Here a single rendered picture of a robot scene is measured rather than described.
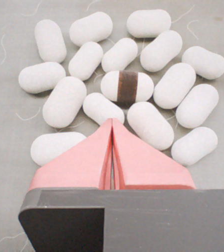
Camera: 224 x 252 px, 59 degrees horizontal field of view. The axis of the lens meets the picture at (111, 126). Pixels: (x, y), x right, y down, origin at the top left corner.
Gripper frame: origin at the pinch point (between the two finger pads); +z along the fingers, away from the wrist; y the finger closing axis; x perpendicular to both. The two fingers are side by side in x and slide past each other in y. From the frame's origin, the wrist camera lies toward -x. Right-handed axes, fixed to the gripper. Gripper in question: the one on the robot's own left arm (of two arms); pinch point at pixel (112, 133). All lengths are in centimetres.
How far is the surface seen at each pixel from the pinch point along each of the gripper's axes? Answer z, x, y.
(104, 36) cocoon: 6.6, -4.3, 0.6
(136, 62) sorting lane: 6.0, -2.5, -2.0
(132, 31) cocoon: 6.8, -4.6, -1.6
